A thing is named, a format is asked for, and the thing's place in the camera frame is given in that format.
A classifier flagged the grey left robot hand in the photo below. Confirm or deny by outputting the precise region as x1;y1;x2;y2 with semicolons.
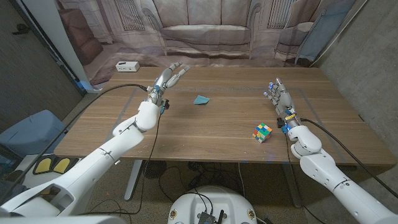
146;62;192;108

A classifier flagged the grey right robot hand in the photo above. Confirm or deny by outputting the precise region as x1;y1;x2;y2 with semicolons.
263;77;301;127

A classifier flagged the blue sticky note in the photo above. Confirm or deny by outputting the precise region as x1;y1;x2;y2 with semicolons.
193;95;211;106

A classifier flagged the multicoloured puzzle cube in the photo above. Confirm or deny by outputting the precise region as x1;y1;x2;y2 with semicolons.
252;122;273;144

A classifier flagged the white power strip box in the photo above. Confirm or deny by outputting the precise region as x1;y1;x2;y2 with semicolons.
115;61;140;73

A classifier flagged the grey tape outline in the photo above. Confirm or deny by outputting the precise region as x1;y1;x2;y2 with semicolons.
105;86;348;164

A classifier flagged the printed sofa room backdrop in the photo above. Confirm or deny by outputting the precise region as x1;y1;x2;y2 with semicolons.
54;0;369;86

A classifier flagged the blue-grey leaning panel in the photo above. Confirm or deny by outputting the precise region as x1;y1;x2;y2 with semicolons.
294;0;357;66

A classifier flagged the grey table leg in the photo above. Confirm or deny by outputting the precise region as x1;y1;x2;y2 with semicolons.
281;163;303;208

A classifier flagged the black round floor fan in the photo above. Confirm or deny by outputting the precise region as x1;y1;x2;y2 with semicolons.
143;160;167;180

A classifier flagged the white table leg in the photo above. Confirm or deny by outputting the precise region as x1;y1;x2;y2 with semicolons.
124;160;144;202

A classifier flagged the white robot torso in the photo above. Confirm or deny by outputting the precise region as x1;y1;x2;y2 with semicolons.
167;185;258;224

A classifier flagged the yellow foot pedal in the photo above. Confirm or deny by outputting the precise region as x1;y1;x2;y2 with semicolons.
33;157;53;175
52;157;72;174

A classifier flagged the blue padded chair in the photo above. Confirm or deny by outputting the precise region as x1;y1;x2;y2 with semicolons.
0;109;68;158

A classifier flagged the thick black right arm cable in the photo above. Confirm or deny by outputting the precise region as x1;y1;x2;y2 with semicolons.
300;118;398;198

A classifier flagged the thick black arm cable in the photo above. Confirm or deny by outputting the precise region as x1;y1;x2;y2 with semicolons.
0;83;149;203
300;118;398;198

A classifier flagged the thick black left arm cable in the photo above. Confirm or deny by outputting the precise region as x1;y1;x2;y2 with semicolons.
0;83;149;203

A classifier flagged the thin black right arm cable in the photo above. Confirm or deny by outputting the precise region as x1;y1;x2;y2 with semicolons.
284;133;313;224

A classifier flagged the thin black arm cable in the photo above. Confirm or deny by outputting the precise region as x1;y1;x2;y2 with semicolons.
284;133;313;224
77;111;162;216

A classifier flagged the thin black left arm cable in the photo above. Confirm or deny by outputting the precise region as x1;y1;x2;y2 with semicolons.
77;111;162;216

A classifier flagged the black floor cable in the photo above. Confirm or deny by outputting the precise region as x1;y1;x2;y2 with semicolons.
157;166;189;203

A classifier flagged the white upright post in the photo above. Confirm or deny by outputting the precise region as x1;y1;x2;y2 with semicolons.
21;0;100;93

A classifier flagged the black door handle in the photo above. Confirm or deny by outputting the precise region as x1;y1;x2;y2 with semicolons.
12;23;31;35

